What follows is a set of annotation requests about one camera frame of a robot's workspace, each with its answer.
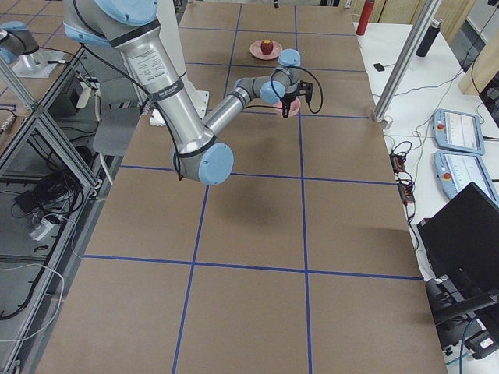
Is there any black laptop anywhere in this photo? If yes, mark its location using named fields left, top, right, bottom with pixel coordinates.
left=417, top=182, right=498, bottom=291

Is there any black orange power strip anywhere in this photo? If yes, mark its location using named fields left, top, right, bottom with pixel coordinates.
left=389, top=153, right=415, bottom=206

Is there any black water bottle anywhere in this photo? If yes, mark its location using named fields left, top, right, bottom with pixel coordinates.
left=416, top=18, right=442, bottom=58

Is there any pink plate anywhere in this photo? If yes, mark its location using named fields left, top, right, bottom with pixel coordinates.
left=249, top=39, right=283, bottom=61

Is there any lower blue teach pendant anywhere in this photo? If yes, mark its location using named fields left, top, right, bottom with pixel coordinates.
left=434, top=150, right=498, bottom=204

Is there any upper blue teach pendant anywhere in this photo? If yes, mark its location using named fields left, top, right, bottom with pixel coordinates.
left=433, top=108, right=485, bottom=155

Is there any aluminium frame post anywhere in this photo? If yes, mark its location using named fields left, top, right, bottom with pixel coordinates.
left=372, top=0, right=441, bottom=129

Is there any red apple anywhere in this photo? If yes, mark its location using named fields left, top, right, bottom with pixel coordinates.
left=260, top=39, right=274, bottom=55

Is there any blue teach pendant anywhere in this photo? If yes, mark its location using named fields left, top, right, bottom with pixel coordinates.
left=433, top=108, right=485, bottom=155
left=434, top=150, right=498, bottom=204

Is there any small black square device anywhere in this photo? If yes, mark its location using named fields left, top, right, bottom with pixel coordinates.
left=373, top=63, right=385, bottom=72

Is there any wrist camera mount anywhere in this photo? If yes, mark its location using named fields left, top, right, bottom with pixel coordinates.
left=296, top=80, right=313, bottom=104

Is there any pink bowl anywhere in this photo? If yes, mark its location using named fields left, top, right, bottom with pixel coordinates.
left=273, top=97, right=301, bottom=118

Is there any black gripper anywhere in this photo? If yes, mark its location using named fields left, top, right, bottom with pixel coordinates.
left=281, top=87, right=299, bottom=118

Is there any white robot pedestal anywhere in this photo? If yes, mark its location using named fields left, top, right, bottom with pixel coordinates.
left=156, top=1, right=209, bottom=131

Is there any red water bottle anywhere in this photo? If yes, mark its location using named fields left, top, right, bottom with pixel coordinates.
left=356, top=0, right=375, bottom=36

